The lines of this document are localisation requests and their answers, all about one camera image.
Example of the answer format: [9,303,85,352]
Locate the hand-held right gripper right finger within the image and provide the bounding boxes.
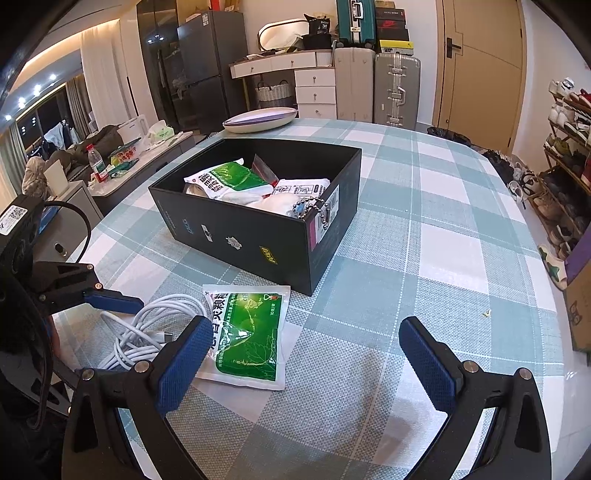
[398,316,552,480]

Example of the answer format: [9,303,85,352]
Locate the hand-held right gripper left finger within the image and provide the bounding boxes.
[62,315,215,480]

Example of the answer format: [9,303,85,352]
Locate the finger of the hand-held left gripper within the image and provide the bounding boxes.
[32,261,145,315]
[45,355,82,417]

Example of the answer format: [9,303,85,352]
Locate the white charging cable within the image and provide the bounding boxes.
[97,294,208,370]

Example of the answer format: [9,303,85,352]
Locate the green white medicine packet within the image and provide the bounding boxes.
[196,284,291,391]
[184,158,278,204]

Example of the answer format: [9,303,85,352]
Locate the black cardboard box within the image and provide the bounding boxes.
[148,137,363,296]

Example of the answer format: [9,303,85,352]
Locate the white plush toy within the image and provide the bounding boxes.
[253,191,331,230]

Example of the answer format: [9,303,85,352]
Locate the clear zip bag red seal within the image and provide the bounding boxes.
[252,154,282,185]

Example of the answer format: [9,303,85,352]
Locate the white printed packet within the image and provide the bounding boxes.
[272,178,332,199]

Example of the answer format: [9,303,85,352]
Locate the grey cabinet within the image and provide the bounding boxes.
[37,180,105,266]

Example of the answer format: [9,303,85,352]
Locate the pile of clothes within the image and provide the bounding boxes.
[21,124,125,185]

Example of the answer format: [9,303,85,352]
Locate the plastic water bottle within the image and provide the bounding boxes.
[87,144,109,182]

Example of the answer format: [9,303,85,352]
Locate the red green snack packet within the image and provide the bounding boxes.
[109,145,141,178]

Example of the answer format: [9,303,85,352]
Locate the white top side counter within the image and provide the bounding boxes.
[69,130,195,213]

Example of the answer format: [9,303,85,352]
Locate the white kettle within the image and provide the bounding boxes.
[117,115,151,144]

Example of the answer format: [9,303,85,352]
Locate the white green slipper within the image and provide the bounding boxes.
[538,244,568,291]

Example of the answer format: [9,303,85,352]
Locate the brown cardboard box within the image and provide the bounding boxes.
[564,263,591,354]

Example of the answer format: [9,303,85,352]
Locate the white curtain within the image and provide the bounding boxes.
[81,28,130,139]

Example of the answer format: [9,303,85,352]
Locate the purple bag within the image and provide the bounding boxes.
[564,226,591,287]

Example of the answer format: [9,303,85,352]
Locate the dark glass cabinet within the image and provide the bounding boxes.
[136,0,181,134]

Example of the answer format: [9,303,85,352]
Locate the black garbage bag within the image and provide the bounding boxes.
[427,126,472,146]

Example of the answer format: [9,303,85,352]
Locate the white oval plate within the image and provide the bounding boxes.
[222,106,297,134]

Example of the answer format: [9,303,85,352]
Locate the bamboo shoe rack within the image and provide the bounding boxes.
[529,78,591,259]

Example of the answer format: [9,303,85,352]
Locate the dark grey fridge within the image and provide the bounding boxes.
[177,10,247,134]

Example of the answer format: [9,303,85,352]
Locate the woven basket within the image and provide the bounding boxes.
[255,80,295,110]

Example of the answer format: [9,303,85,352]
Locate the beige door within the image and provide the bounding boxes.
[436,0,527,155]

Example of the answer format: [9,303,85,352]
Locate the silver suitcase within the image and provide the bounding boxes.
[373,52,422,130]

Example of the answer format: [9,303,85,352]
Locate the beige suitcase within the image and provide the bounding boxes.
[333,46,377,123]

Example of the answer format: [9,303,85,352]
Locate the rows of shoes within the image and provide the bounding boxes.
[480,78,591,259]

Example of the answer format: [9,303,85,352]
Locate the white dresser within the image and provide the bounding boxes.
[230,49,338,121]

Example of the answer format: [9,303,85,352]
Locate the oval mirror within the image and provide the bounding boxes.
[257,17,309,52]

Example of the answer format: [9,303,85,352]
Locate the black shoe box red print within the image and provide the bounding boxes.
[375,7,411,42]

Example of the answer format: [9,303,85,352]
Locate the teal suitcase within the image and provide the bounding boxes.
[335,0,377,49]

